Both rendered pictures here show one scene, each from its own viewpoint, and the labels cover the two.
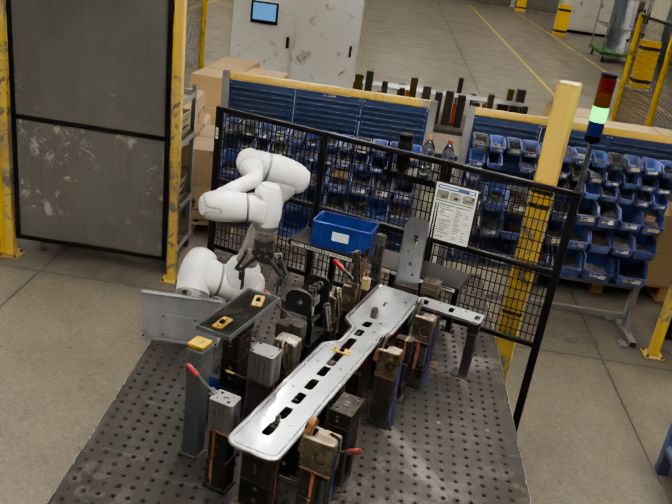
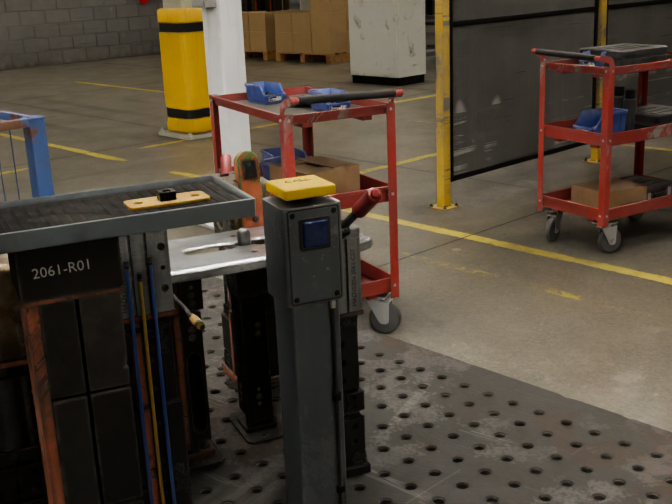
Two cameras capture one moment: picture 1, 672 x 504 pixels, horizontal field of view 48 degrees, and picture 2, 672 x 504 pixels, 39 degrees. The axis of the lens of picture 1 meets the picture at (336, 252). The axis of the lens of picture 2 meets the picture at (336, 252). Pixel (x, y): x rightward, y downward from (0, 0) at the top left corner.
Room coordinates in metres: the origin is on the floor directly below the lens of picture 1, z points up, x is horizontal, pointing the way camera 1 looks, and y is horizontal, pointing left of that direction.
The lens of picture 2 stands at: (2.86, 1.16, 1.38)
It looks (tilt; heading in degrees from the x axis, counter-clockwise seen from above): 17 degrees down; 225
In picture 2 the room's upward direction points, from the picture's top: 2 degrees counter-clockwise
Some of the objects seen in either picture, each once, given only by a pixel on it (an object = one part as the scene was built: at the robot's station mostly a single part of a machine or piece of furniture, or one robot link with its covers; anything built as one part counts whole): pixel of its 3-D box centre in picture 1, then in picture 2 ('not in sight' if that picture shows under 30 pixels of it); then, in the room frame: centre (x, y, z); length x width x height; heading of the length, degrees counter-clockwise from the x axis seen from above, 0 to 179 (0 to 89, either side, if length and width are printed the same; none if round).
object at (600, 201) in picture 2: not in sight; (620, 143); (-1.43, -1.13, 0.49); 0.81 x 0.46 x 0.97; 166
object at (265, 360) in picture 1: (260, 398); (142, 370); (2.26, 0.20, 0.90); 0.13 x 0.10 x 0.41; 69
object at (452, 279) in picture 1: (377, 258); not in sight; (3.42, -0.21, 1.01); 0.90 x 0.22 x 0.03; 69
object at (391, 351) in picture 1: (384, 386); not in sight; (2.50, -0.26, 0.87); 0.12 x 0.09 x 0.35; 69
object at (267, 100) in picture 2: not in sight; (306, 204); (0.38, -1.51, 0.49); 0.81 x 0.47 x 0.97; 72
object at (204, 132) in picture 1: (199, 153); not in sight; (6.33, 1.31, 0.52); 1.21 x 0.81 x 1.05; 2
